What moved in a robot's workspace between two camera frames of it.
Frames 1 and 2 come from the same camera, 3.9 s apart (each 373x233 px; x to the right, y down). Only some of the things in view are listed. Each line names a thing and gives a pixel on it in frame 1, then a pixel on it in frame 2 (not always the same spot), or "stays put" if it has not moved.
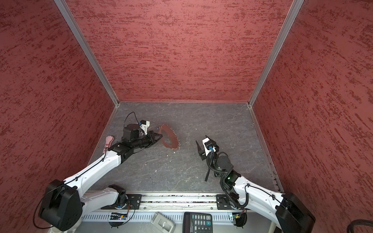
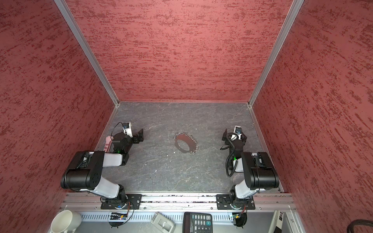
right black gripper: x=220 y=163 to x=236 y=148
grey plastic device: x=162 y=224 stays put
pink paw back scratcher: x=109 y=140 stays put
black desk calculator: x=194 y=222 stays put
